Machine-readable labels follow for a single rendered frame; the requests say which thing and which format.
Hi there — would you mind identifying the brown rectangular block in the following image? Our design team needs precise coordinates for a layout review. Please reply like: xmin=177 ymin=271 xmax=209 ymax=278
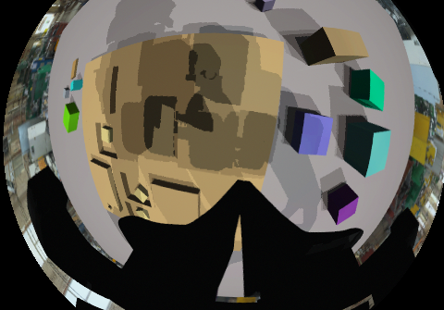
xmin=300 ymin=26 xmax=370 ymax=66

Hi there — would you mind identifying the teal cube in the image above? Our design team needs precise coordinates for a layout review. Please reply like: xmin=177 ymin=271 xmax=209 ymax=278
xmin=344 ymin=121 xmax=391 ymax=177

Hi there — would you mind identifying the brown flat bar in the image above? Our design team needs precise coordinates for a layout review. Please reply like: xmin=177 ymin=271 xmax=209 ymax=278
xmin=70 ymin=59 xmax=79 ymax=80

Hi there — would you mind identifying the small teal block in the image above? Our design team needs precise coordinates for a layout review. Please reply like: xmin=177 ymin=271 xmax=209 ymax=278
xmin=70 ymin=80 xmax=82 ymax=92

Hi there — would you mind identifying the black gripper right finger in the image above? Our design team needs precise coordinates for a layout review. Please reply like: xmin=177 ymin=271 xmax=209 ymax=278
xmin=240 ymin=180 xmax=363 ymax=298

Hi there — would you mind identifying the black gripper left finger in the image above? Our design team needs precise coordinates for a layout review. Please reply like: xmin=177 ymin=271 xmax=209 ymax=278
xmin=118 ymin=180 xmax=245 ymax=291

